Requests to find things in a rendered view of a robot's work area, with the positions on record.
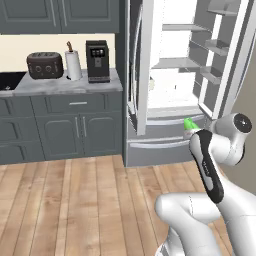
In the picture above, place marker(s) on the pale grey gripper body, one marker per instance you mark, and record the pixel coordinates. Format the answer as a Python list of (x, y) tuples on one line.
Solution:
[(192, 134)]

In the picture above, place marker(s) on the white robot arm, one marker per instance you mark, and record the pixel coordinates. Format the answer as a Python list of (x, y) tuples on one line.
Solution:
[(233, 213)]

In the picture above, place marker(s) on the steel fridge freezer drawer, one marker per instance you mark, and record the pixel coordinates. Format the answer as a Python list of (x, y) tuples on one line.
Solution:
[(156, 151)]

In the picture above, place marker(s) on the pale food item in fridge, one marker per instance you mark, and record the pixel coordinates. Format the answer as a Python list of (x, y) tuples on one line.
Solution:
[(151, 84)]

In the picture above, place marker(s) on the steel fridge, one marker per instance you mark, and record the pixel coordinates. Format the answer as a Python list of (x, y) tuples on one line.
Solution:
[(173, 66)]

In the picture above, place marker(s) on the steel fridge door narrow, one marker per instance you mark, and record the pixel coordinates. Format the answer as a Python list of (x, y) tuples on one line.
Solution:
[(144, 66)]

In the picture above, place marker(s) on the steel fridge door with shelves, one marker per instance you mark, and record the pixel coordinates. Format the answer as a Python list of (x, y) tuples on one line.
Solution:
[(230, 50)]

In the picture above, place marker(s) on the grey base cupboard door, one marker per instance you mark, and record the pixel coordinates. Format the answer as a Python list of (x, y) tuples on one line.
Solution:
[(101, 133), (58, 136)]

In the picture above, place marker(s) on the grey drawer front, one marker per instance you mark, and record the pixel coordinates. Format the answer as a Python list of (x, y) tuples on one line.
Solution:
[(100, 101)]

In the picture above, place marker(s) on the black coffee machine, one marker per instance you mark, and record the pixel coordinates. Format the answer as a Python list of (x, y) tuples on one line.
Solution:
[(97, 61)]

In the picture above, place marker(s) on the white paper towel roll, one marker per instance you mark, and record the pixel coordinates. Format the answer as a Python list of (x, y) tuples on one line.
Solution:
[(73, 65)]

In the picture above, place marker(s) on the dark brown toaster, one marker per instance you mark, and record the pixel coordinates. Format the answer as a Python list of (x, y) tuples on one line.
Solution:
[(45, 66)]

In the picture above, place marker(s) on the grey panelled base cabinet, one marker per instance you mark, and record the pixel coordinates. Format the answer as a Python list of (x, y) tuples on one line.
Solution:
[(16, 130)]

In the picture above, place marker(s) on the black sink basin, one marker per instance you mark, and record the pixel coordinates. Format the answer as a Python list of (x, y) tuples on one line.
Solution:
[(10, 81)]

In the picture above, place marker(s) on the grey wall cupboard door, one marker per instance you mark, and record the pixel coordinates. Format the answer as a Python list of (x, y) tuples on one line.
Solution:
[(28, 15), (90, 15)]

